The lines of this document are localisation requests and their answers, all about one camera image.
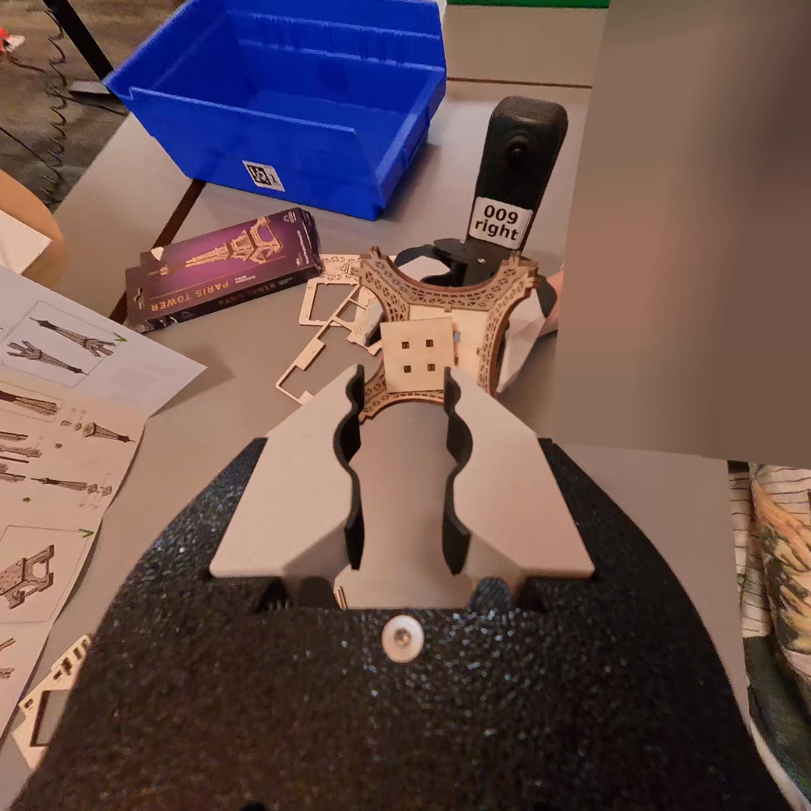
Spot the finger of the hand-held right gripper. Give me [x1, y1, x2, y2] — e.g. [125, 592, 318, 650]
[497, 288, 547, 395]

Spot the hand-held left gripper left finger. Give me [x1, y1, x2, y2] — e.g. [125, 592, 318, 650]
[209, 363, 366, 580]

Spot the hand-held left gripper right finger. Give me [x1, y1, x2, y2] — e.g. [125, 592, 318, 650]
[442, 366, 596, 587]

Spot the wooden tower base model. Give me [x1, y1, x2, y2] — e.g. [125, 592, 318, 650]
[350, 247, 539, 424]

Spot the grey desk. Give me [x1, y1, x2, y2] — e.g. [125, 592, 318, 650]
[54, 6, 748, 704]

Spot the wooden sheet with ornate cutouts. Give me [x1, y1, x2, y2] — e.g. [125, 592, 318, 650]
[317, 253, 371, 283]

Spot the purple puzzle box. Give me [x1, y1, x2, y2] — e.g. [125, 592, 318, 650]
[125, 208, 319, 333]

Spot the folded instruction booklet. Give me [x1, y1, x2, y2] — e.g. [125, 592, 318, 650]
[0, 265, 207, 739]

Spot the blue plastic bin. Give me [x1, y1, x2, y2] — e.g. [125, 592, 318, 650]
[103, 0, 447, 221]

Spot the person's white printed t-shirt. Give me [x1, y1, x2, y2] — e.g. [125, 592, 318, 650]
[727, 463, 811, 811]

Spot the black metal pole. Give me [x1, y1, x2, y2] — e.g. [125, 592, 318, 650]
[41, 0, 131, 115]

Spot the empty wooden frame sheet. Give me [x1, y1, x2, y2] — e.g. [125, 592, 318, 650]
[275, 320, 389, 406]

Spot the small wooden frame piece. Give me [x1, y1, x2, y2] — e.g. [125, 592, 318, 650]
[13, 634, 96, 770]

